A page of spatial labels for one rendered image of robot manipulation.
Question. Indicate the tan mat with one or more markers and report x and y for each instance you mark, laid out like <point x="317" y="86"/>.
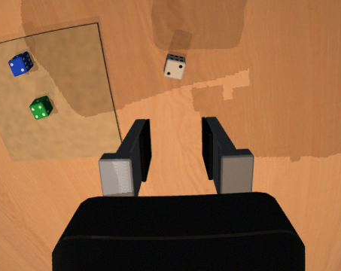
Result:
<point x="69" y="68"/>

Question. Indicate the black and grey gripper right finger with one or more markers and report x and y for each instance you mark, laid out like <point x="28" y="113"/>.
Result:
<point x="231" y="169"/>

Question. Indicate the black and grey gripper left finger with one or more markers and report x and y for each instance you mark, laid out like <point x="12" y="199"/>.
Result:
<point x="123" y="172"/>

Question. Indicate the blue die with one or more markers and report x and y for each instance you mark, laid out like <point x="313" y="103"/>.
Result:
<point x="20" y="64"/>

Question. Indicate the green die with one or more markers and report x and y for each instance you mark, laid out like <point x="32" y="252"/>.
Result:
<point x="41" y="107"/>

